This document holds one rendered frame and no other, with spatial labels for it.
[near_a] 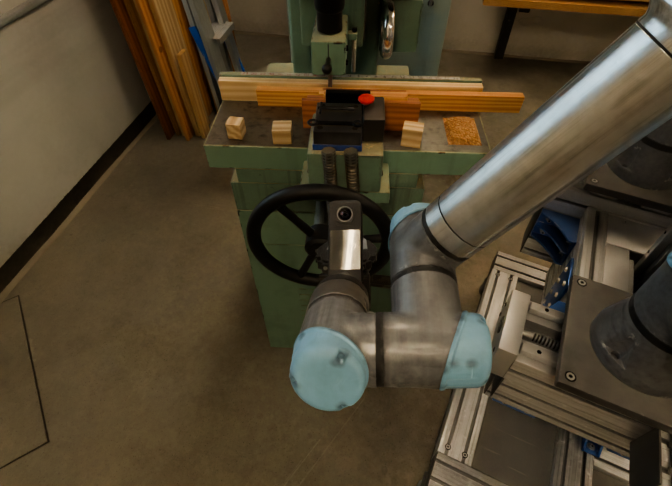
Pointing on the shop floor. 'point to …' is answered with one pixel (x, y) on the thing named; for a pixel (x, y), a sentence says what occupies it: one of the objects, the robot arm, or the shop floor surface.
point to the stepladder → (210, 31)
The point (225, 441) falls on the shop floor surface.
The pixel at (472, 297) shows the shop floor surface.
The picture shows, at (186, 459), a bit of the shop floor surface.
